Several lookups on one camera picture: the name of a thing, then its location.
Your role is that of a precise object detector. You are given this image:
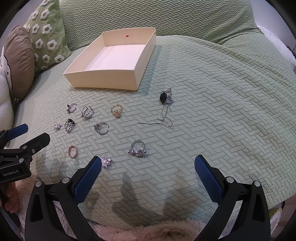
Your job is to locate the small silver flower earring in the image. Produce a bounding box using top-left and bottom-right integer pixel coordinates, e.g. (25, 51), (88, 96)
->
(53, 122), (61, 132)

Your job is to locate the silver geometric wide ring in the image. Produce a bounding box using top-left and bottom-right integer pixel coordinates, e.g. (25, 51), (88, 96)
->
(80, 105), (93, 120)

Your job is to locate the silver beaded ring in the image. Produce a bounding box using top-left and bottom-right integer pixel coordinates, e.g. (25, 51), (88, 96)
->
(93, 121), (110, 136)

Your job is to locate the pearl flower earring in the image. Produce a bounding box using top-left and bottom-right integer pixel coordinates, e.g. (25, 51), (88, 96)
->
(100, 156), (112, 169)

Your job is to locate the gold flower ring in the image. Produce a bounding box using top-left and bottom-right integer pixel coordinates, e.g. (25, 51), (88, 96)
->
(110, 103), (123, 119)

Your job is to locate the silver crystal cluster ring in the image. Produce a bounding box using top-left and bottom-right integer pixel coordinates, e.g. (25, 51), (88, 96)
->
(128, 139), (147, 159)

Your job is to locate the black rose chain earring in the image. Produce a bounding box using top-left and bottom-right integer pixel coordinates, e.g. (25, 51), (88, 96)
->
(139, 88), (174, 128)

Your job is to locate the person's left hand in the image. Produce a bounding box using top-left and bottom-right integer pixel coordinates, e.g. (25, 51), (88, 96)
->
(0, 182), (19, 213)

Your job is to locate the white puffy cushion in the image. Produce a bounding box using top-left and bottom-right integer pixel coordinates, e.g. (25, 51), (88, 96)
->
(0, 46), (14, 131)

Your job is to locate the brown pillow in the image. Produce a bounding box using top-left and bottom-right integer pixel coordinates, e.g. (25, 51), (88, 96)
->
(4, 26), (35, 100)

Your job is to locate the green daisy pillow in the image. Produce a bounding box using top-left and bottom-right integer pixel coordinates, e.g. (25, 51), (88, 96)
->
(23, 0), (71, 73)

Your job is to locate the cream cardboard tray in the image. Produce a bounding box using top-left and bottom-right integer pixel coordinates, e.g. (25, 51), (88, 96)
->
(64, 27), (156, 91)

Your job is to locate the green textured sofa cover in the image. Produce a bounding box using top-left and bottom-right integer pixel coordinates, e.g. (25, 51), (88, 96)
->
(10, 1), (295, 228)

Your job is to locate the rose gold band ring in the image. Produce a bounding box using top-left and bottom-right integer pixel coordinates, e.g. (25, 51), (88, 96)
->
(68, 145), (79, 159)

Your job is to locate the black stone silver ring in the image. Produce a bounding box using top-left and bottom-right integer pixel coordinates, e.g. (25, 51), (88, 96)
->
(64, 118), (76, 134)

